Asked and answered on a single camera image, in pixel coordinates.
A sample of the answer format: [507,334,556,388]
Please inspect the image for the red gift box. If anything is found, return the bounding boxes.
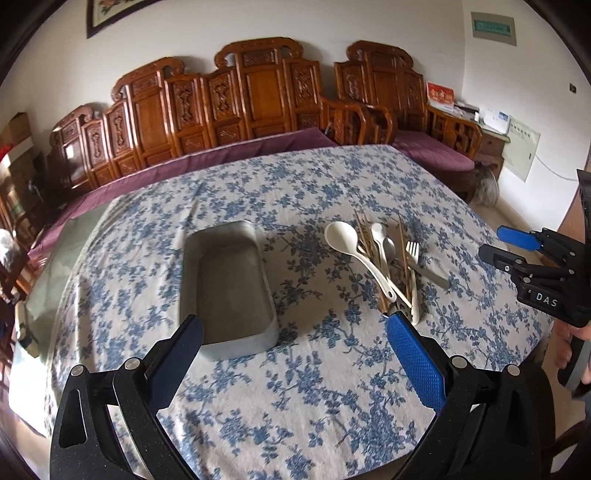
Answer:
[426,82,455,112]

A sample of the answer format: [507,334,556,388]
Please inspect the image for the cream plastic fork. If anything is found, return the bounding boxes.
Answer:
[406,241,421,326]

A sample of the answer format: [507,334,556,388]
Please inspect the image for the stainless steel fork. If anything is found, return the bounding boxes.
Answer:
[406,253,450,290]

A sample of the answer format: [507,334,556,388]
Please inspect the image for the stacked cardboard boxes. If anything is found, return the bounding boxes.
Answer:
[1,112,36,185]

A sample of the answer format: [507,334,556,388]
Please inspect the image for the wooden side table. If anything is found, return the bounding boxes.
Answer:
[474,125,510,179]

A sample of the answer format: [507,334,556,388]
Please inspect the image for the person's right hand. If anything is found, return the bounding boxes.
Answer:
[553,319,591,369]

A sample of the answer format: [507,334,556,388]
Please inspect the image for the stainless steel spoon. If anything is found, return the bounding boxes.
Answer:
[384,237,398,277]

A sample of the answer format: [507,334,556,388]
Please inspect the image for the grey rectangular tray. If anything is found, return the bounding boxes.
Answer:
[178,220,279,361]

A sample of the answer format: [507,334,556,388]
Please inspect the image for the dark brown wooden chopstick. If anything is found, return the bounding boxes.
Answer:
[358,216,392,315]

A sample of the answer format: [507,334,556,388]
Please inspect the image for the blue floral tablecloth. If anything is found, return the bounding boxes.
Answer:
[44,145,551,479]

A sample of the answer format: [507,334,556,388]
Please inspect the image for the person's right forearm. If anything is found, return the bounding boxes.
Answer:
[558,193,585,243]

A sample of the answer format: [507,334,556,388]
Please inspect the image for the carved wooden armchair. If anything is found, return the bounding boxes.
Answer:
[334,40,482,159]

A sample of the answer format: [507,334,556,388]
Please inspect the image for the green wall panel box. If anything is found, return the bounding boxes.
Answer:
[471,12,517,46]

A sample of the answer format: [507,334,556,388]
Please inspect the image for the large cream rice spoon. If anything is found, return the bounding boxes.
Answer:
[325,221,398,302]

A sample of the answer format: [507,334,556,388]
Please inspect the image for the framed wall picture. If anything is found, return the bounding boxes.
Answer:
[86,0,159,38]

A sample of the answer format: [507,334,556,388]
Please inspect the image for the purple armchair cushion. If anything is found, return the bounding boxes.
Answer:
[393,131,475,174]

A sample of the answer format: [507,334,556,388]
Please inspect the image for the long carved wooden bench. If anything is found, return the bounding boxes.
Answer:
[45,36,371,204]

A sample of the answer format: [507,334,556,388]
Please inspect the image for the white blue paper box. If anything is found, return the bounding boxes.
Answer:
[480,108,510,135]

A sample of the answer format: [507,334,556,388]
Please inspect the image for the small cream plastic spoon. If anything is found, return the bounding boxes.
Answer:
[370,222,392,279]

